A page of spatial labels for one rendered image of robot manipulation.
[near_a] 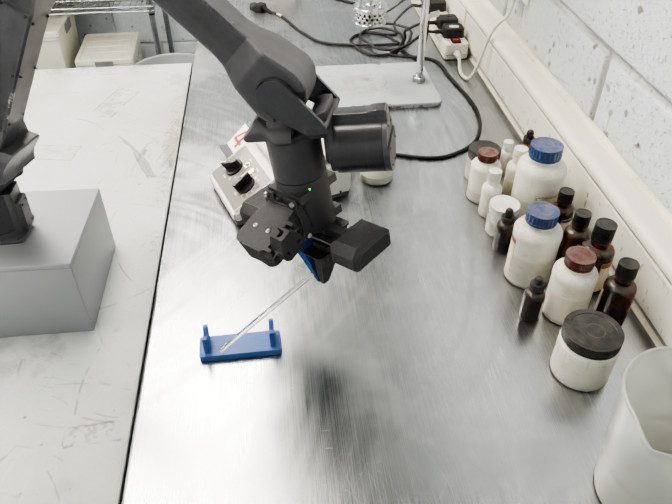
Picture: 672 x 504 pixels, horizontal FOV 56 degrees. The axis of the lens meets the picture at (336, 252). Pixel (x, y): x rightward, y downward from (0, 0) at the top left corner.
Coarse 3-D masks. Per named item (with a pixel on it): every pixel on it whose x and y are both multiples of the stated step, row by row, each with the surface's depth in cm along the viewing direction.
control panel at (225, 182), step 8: (240, 152) 103; (248, 152) 102; (248, 160) 101; (256, 160) 100; (224, 168) 103; (248, 168) 100; (256, 168) 99; (216, 176) 102; (224, 176) 102; (232, 176) 101; (256, 176) 98; (264, 176) 97; (224, 184) 100; (256, 184) 97; (264, 184) 96; (224, 192) 99; (232, 192) 98; (248, 192) 96; (232, 200) 97; (240, 200) 96
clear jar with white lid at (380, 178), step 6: (360, 174) 106; (366, 174) 105; (372, 174) 104; (378, 174) 104; (384, 174) 104; (390, 174) 105; (366, 180) 106; (372, 180) 105; (378, 180) 105; (384, 180) 105; (390, 180) 106
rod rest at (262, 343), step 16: (272, 320) 77; (208, 336) 77; (224, 336) 79; (256, 336) 79; (272, 336) 76; (208, 352) 76; (224, 352) 77; (240, 352) 77; (256, 352) 77; (272, 352) 77
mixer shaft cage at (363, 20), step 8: (360, 0) 121; (368, 0) 125; (376, 0) 125; (360, 8) 122; (368, 8) 122; (376, 8) 122; (384, 8) 122; (360, 16) 123; (368, 16) 122; (376, 16) 122; (384, 16) 124; (360, 24) 123; (368, 24) 123; (376, 24) 123; (384, 24) 124
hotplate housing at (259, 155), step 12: (252, 144) 103; (264, 156) 100; (216, 168) 104; (264, 168) 98; (336, 180) 100; (348, 180) 101; (336, 192) 102; (348, 192) 103; (228, 204) 98; (240, 216) 96
